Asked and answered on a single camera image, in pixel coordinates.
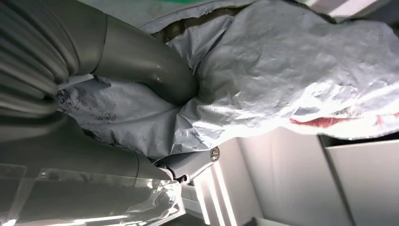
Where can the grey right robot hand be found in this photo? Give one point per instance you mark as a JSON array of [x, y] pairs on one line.
[[140, 59]]

